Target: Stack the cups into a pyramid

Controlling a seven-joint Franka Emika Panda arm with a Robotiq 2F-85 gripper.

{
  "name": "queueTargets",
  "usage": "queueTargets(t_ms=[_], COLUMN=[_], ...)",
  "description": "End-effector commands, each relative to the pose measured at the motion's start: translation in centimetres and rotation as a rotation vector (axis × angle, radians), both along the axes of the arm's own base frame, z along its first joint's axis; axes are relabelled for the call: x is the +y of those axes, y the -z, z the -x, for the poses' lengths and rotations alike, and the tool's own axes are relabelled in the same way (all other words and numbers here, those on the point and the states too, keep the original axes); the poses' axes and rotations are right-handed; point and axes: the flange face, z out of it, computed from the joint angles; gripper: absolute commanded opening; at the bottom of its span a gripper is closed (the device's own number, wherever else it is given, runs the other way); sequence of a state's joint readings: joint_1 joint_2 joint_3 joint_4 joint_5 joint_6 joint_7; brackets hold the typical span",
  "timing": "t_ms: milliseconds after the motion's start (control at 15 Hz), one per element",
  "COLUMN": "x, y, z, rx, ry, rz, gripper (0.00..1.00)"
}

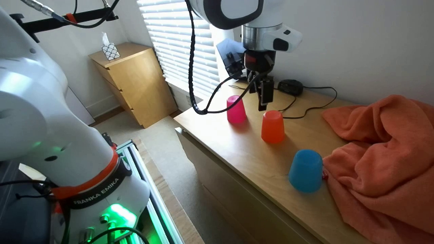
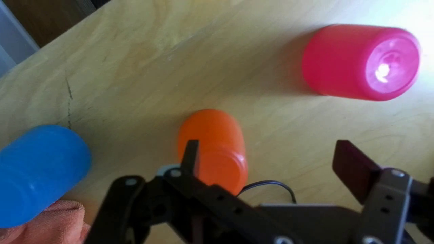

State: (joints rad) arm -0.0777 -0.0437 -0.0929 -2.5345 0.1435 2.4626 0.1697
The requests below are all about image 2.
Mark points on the orange cloth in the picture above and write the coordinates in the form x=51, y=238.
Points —
x=49, y=225

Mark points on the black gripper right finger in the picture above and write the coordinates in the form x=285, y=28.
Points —
x=357, y=169

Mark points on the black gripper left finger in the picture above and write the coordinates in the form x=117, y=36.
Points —
x=192, y=157

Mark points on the blue plastic cup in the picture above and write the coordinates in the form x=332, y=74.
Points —
x=41, y=170

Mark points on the pink plastic cup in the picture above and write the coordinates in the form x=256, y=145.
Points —
x=344, y=61

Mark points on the orange plastic cup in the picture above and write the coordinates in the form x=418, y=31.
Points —
x=218, y=139

